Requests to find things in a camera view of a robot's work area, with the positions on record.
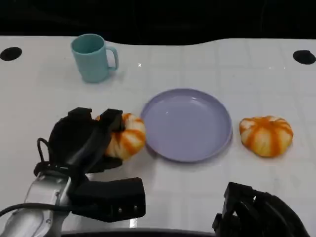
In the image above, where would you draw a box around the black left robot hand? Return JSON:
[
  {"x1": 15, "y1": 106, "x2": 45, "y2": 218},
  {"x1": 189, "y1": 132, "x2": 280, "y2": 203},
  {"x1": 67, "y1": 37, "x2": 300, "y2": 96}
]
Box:
[{"x1": 34, "y1": 107, "x2": 125, "y2": 179}]

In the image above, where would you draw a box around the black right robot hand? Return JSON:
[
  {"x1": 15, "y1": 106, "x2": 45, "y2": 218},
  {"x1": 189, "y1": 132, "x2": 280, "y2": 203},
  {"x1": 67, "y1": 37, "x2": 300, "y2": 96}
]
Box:
[{"x1": 211, "y1": 181, "x2": 311, "y2": 237}]

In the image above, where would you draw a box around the orange and white bread roll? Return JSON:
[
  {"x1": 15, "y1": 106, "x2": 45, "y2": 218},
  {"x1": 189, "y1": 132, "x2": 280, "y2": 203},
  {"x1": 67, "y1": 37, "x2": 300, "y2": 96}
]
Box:
[
  {"x1": 95, "y1": 113, "x2": 147, "y2": 162},
  {"x1": 238, "y1": 115, "x2": 294, "y2": 158}
]

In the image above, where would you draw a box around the pale green mug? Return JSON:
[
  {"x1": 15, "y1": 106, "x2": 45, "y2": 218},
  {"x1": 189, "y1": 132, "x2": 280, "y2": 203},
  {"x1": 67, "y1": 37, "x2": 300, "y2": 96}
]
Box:
[{"x1": 71, "y1": 34, "x2": 119, "y2": 84}]

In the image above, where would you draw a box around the black round table grommet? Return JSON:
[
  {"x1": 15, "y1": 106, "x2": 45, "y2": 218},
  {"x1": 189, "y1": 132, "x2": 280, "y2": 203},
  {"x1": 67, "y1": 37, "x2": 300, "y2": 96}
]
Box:
[
  {"x1": 0, "y1": 46, "x2": 23, "y2": 62},
  {"x1": 292, "y1": 49, "x2": 316, "y2": 66}
]

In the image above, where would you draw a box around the lilac plate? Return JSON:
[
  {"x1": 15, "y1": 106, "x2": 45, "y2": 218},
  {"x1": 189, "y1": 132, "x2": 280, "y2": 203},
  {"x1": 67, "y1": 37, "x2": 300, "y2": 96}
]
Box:
[{"x1": 140, "y1": 88, "x2": 234, "y2": 163}]

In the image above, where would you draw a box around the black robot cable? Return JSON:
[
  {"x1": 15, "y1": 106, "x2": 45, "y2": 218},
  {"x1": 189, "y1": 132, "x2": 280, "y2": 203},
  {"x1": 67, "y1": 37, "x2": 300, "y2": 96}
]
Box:
[
  {"x1": 0, "y1": 201, "x2": 73, "y2": 218},
  {"x1": 33, "y1": 137, "x2": 54, "y2": 173}
]

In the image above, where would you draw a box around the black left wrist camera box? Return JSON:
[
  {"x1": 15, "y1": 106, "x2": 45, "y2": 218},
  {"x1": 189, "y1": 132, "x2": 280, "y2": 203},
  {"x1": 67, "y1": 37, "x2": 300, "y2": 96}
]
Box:
[{"x1": 68, "y1": 177, "x2": 147, "y2": 223}]

